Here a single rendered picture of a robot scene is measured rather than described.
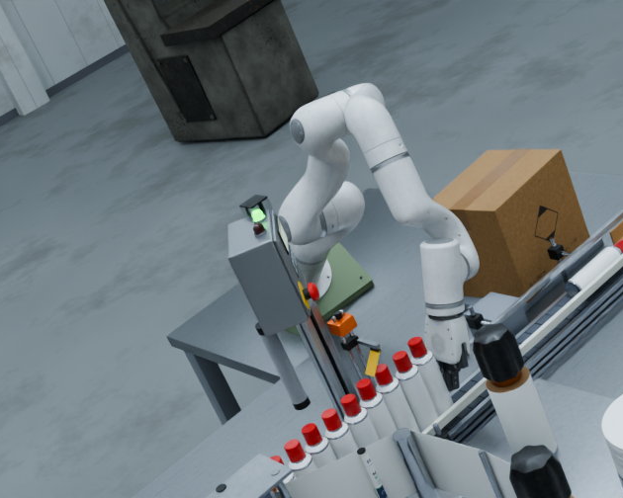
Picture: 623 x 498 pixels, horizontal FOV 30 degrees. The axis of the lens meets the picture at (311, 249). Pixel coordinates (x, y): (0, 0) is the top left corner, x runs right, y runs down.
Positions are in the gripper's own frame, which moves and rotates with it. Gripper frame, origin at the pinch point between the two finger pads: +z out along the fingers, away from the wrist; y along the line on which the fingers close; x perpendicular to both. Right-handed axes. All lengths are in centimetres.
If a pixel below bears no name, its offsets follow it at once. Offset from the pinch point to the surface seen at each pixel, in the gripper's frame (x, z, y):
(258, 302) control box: -45, -28, -3
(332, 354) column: -22.1, -9.8, -12.3
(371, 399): -23.2, -2.9, 1.2
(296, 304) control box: -38.4, -27.1, 0.3
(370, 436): -25.7, 3.9, 3.0
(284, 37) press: 282, -56, -461
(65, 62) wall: 321, -40, -899
